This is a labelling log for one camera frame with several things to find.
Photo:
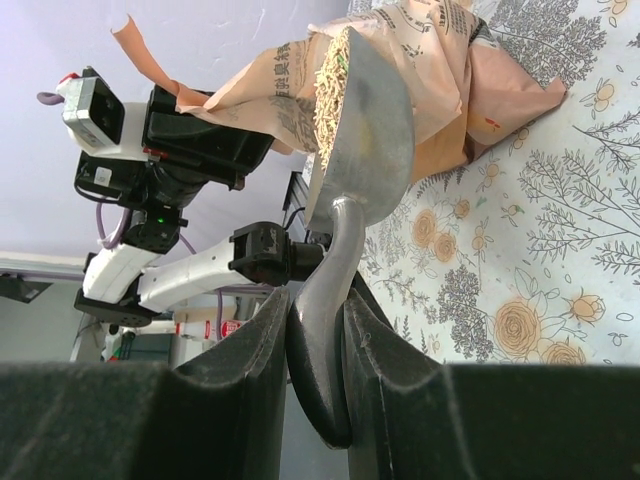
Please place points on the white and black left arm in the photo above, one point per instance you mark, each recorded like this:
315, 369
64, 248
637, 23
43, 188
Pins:
126, 284

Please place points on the silver metal scoop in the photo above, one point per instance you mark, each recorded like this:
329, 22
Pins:
367, 174

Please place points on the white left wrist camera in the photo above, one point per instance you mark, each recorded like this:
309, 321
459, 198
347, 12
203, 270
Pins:
102, 125

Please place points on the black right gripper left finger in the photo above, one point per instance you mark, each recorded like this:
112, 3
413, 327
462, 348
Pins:
218, 416

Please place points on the floral patterned table mat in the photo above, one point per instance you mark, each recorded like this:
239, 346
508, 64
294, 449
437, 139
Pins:
531, 253

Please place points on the pink cat litter bag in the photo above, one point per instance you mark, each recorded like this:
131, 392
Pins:
467, 92

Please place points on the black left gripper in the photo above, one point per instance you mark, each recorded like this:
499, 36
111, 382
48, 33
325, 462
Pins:
180, 155

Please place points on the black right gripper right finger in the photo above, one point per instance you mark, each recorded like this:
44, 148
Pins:
414, 418

